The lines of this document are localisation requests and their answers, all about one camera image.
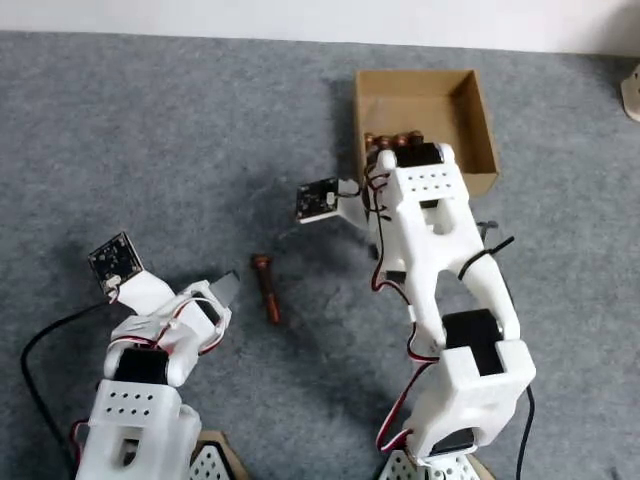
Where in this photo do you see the cardboard box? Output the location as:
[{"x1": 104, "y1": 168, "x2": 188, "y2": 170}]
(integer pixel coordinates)
[{"x1": 354, "y1": 69, "x2": 502, "y2": 199}]

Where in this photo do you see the beige plastic part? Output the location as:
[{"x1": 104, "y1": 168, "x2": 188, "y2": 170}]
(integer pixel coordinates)
[{"x1": 619, "y1": 68, "x2": 640, "y2": 122}]

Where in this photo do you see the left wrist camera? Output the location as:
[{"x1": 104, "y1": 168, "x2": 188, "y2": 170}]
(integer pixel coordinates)
[{"x1": 88, "y1": 231, "x2": 177, "y2": 317}]

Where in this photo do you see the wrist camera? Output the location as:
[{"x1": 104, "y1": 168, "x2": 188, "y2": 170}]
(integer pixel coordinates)
[
  {"x1": 295, "y1": 177, "x2": 365, "y2": 224},
  {"x1": 88, "y1": 231, "x2": 177, "y2": 317}
]

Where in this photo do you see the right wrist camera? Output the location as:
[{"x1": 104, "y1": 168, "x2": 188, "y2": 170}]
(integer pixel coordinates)
[{"x1": 295, "y1": 177, "x2": 365, "y2": 224}]

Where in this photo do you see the black cable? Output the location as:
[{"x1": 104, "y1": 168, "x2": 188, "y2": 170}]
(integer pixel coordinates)
[
  {"x1": 20, "y1": 301, "x2": 114, "y2": 480},
  {"x1": 514, "y1": 383, "x2": 537, "y2": 480}
]

